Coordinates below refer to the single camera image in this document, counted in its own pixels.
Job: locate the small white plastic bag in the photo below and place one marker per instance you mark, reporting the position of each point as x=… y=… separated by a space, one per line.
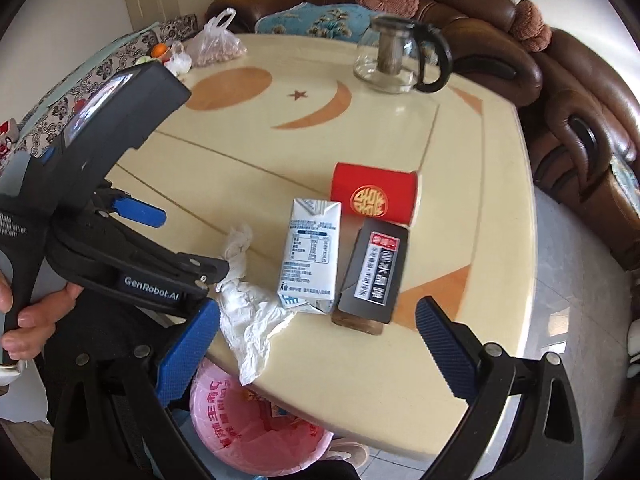
x=179 y=62

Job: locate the blue seat mat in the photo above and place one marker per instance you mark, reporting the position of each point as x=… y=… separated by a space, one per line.
x=627 y=175

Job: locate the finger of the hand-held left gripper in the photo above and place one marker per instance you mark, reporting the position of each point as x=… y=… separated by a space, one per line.
x=150 y=280
x=140 y=211

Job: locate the black and white floral fabric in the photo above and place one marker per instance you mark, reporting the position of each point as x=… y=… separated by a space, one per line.
x=105 y=65

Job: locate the person's shoe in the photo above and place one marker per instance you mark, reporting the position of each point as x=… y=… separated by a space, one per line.
x=347 y=454

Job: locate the white milk carton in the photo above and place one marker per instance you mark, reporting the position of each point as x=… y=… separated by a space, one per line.
x=310 y=250

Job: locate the long brown leather sofa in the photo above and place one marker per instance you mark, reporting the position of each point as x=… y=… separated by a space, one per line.
x=480 y=35

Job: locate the blue floral cushion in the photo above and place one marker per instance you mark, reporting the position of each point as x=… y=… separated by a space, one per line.
x=310 y=22

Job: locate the orange fruit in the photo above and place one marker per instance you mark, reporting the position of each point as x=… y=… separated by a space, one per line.
x=159 y=50

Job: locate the person's left hand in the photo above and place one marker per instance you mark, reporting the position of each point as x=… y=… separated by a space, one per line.
x=45 y=310

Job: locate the beige coffee table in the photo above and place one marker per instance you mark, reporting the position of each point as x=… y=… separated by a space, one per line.
x=240 y=130

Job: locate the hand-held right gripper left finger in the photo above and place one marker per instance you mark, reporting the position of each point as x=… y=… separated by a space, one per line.
x=190 y=347

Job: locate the white tissue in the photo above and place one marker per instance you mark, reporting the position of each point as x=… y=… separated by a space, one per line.
x=250 y=320

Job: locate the plastic bag of nuts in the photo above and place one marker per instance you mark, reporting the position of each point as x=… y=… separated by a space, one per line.
x=215 y=47

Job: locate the red paper cup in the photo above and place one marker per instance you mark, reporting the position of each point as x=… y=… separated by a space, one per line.
x=372 y=185

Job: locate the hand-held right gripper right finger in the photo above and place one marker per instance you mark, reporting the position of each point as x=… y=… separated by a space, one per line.
x=442 y=342

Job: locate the black box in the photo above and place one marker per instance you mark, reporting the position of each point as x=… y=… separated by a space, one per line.
x=370 y=272

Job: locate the bin with pink bag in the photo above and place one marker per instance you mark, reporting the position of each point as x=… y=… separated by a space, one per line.
x=260 y=442

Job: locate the brown leather armchair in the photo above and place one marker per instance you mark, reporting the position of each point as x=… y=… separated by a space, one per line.
x=590 y=125

